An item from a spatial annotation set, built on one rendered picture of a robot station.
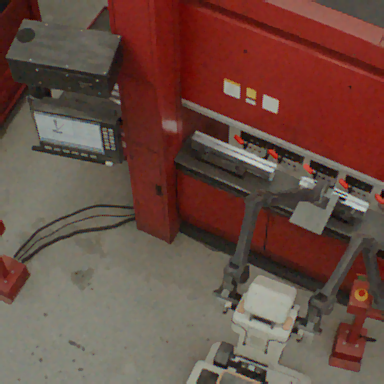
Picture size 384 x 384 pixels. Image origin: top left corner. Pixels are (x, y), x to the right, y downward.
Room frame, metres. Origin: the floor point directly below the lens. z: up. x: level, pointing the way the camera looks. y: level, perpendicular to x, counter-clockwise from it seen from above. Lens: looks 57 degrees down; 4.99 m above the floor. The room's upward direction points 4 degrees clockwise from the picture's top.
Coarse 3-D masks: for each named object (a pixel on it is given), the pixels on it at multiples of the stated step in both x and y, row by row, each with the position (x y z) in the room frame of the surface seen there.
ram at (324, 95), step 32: (192, 0) 2.75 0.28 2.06; (192, 32) 2.70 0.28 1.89; (224, 32) 2.64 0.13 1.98; (256, 32) 2.58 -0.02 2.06; (288, 32) 2.59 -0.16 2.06; (192, 64) 2.70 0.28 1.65; (224, 64) 2.64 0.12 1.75; (256, 64) 2.57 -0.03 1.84; (288, 64) 2.51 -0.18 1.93; (320, 64) 2.46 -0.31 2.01; (352, 64) 2.43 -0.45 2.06; (192, 96) 2.70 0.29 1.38; (224, 96) 2.63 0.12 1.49; (256, 96) 2.57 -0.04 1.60; (288, 96) 2.51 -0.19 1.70; (320, 96) 2.45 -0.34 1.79; (352, 96) 2.39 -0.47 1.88; (256, 128) 2.56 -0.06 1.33; (288, 128) 2.50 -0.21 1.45; (320, 128) 2.44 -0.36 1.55; (352, 128) 2.38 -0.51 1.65; (320, 160) 2.42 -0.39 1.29; (352, 160) 2.36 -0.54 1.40
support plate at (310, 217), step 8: (312, 184) 2.45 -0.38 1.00; (336, 200) 2.36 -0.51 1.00; (296, 208) 2.30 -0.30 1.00; (304, 208) 2.30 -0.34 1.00; (312, 208) 2.30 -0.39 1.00; (320, 208) 2.31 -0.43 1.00; (328, 208) 2.31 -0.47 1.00; (296, 216) 2.25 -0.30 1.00; (304, 216) 2.25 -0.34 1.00; (312, 216) 2.25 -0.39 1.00; (320, 216) 2.26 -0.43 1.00; (328, 216) 2.26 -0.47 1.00; (296, 224) 2.20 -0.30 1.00; (304, 224) 2.20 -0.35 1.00; (312, 224) 2.21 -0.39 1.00; (320, 224) 2.21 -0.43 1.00; (320, 232) 2.16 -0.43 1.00
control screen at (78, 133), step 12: (36, 120) 2.41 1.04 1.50; (48, 120) 2.40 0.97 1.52; (60, 120) 2.39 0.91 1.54; (72, 120) 2.38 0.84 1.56; (48, 132) 2.40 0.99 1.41; (60, 132) 2.39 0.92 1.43; (72, 132) 2.38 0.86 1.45; (84, 132) 2.37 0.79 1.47; (96, 132) 2.36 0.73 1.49; (72, 144) 2.38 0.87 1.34; (84, 144) 2.37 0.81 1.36; (96, 144) 2.36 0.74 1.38
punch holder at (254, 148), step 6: (246, 132) 2.58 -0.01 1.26; (246, 138) 2.58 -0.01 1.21; (252, 138) 2.57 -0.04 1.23; (258, 138) 2.55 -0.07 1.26; (240, 144) 2.59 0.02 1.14; (252, 144) 2.57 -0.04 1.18; (258, 144) 2.55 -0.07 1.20; (264, 144) 2.54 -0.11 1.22; (246, 150) 2.57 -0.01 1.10; (252, 150) 2.56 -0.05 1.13; (258, 150) 2.55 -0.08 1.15; (264, 150) 2.54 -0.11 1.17; (264, 156) 2.53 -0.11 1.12
